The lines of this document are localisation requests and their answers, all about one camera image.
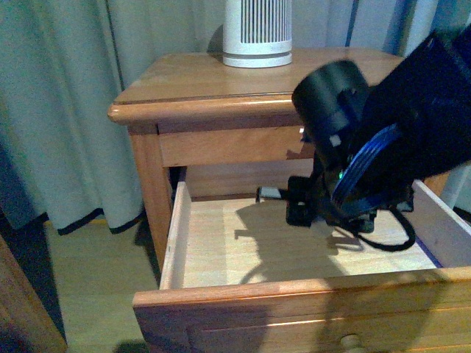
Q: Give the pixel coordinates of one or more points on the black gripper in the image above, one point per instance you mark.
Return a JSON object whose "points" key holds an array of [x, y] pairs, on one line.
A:
{"points": [[308, 199]]}

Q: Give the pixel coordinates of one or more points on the wooden drawer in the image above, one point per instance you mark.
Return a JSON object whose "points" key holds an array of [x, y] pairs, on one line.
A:
{"points": [[237, 278]]}

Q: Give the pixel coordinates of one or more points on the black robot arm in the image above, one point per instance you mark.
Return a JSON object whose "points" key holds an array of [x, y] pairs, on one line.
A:
{"points": [[372, 142]]}

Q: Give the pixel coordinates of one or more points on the wooden nightstand cabinet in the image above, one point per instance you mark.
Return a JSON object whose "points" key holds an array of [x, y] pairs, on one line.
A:
{"points": [[192, 109]]}

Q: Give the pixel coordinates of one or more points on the white slatted air purifier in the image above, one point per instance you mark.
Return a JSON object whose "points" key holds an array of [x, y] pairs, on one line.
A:
{"points": [[257, 33]]}

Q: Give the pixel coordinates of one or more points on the grey pleated curtain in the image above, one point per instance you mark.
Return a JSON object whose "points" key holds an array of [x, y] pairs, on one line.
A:
{"points": [[62, 64]]}

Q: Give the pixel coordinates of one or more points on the wooden bed frame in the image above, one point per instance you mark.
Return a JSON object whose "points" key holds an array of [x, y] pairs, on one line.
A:
{"points": [[25, 324]]}

